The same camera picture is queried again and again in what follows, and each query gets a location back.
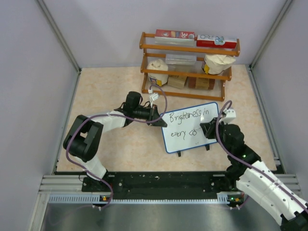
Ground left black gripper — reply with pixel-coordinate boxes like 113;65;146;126
133;104;167;128

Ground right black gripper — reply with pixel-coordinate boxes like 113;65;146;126
201;117;232;154

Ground blue framed whiteboard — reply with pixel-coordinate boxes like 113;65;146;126
162;102;218;154

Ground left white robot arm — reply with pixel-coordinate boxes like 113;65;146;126
63;90;167;191

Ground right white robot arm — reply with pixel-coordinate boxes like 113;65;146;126
200;118;308;231

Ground white bag left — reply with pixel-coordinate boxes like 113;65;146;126
147;59;169;87

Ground white bag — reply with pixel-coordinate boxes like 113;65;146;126
147;59;169;87
202;54;236;75

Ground brown cardboard box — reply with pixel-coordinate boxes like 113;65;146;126
167;76;187;89

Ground wooden three tier rack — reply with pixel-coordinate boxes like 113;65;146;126
139;32;241;102

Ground clear plastic box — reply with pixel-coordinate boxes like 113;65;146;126
165;54;197;65

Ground white bag right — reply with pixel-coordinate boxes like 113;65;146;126
202;54;236;75

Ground red foil box left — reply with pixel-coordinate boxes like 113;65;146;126
155;29;195;40

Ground red white box right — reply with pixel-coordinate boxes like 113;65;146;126
196;35;238;49

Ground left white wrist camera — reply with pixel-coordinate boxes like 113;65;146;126
148;89;159;107

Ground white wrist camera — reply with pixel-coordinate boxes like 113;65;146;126
219;108;236;124
148;89;159;107

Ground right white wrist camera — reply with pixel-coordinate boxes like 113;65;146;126
219;108;236;124

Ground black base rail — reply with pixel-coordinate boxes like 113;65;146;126
81;171;243;200

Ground grey cable duct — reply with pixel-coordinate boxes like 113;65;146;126
48;191;244;205

